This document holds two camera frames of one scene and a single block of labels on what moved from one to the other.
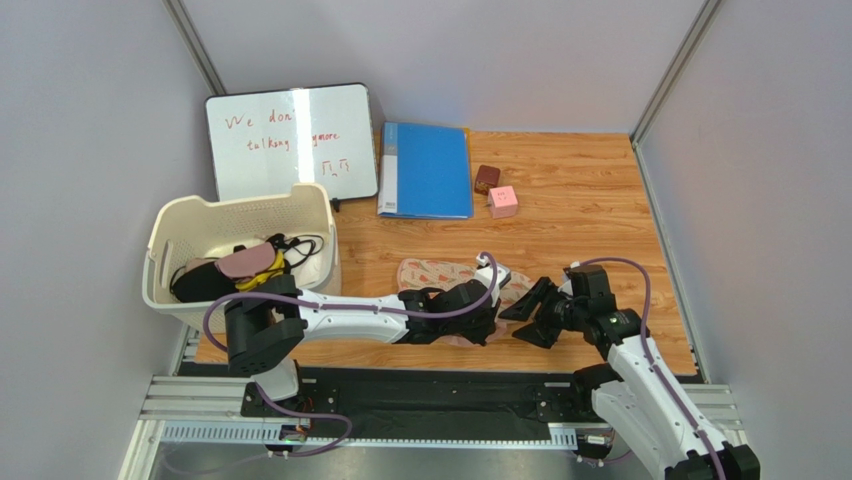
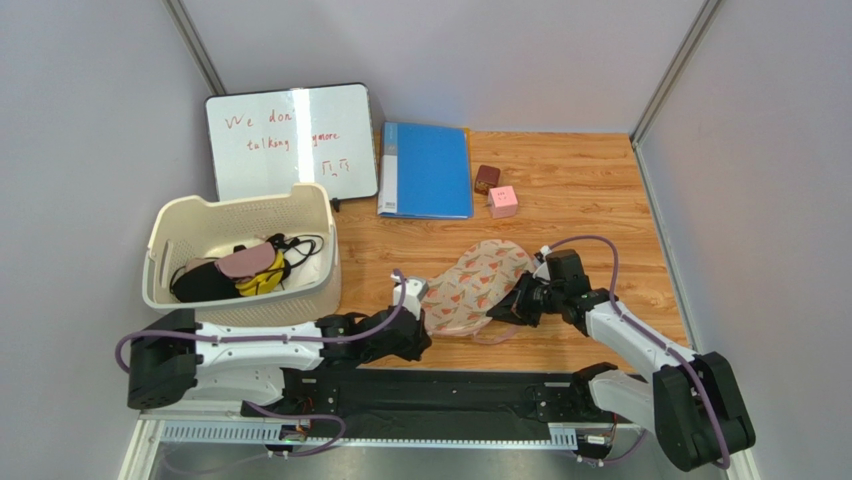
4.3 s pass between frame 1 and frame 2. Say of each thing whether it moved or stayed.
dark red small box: stayed
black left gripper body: moved
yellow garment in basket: stayed
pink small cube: stayed
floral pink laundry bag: moved
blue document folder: stayed
